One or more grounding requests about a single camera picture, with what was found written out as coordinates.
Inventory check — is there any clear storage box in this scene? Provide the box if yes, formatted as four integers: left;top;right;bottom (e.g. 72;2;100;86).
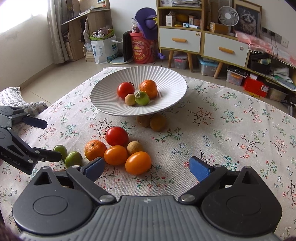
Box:
198;57;218;77

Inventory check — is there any wooden cabinet with drawers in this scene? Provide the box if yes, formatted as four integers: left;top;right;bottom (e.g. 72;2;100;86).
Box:
156;1;249;78

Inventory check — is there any green tomato oval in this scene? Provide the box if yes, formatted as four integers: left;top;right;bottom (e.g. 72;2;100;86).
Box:
65;151;83;168

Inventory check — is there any green tomato small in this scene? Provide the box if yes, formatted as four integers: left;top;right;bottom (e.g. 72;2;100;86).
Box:
53;145;67;160

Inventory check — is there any white paper bag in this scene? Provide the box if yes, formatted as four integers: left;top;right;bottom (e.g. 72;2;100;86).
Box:
91;35;122;64

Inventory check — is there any floral tablecloth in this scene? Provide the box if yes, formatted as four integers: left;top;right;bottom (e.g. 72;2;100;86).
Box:
14;67;295;238

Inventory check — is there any wooden bookshelf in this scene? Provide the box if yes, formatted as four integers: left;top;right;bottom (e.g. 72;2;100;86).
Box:
61;0;112;61

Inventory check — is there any yellow-orange fruit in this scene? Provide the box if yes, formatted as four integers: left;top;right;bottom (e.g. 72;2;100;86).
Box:
149;113;167;132

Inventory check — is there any pink cloth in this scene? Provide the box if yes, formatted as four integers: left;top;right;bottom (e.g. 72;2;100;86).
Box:
235;31;295;68

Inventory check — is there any red box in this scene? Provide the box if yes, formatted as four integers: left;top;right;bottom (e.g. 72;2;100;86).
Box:
243;77;269;98

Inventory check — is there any orange mandarin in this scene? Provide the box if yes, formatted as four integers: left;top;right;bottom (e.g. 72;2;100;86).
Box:
84;140;107;161
139;80;158;99

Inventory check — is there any grey knitted cushion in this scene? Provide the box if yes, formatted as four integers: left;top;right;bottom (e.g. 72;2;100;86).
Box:
1;87;48;133

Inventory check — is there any white desk fan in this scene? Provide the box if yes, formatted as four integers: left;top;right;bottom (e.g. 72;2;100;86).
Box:
218;6;239;33

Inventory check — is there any red snack bucket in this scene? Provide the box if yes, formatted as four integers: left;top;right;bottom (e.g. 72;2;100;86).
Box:
129;32;157;64

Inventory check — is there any orange mandarin front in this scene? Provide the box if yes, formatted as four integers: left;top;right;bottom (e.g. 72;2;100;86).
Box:
84;140;107;161

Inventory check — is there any orange tomato oval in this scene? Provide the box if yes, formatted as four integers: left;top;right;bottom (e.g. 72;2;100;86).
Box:
125;151;152;175

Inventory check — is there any brown longan front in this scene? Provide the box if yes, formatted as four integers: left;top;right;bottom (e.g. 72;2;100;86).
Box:
125;94;136;106

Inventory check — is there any purple plush toy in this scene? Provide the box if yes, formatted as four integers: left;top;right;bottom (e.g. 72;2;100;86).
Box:
134;8;158;40

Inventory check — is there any orange tomato round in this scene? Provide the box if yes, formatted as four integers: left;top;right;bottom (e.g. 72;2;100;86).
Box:
104;145;128;166

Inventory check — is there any red tomato with stem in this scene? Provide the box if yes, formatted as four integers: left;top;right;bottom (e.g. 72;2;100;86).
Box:
105;126;129;146

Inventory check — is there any brown longan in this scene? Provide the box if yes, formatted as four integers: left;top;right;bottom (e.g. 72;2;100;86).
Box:
126;141;144;155
136;115;151;128
125;94;136;106

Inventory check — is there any white ribbed plate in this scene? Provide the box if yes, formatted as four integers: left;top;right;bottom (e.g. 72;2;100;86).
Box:
90;66;187;116

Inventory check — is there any framed cat picture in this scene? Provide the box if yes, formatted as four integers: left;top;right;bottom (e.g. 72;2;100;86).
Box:
234;1;262;38

